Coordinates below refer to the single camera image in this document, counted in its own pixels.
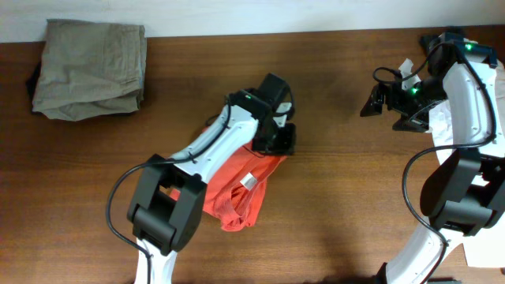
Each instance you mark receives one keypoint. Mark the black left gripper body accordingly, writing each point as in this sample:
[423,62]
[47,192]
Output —
[268,135]

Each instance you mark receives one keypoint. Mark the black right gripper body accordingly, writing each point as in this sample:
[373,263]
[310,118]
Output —
[413,104]

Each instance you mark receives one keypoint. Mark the orange polo shirt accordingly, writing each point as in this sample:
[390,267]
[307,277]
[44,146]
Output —
[236,193]

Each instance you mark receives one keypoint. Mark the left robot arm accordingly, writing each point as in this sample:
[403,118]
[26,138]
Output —
[168,202]

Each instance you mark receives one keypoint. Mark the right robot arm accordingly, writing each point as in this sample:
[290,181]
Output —
[426,249]

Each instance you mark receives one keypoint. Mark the black garment under white shirt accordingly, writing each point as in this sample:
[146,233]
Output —
[430,40]

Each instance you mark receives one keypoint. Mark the white t-shirt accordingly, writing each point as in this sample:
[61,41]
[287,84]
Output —
[464,198]

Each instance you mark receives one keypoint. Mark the folded olive green trousers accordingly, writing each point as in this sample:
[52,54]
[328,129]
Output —
[89,69]

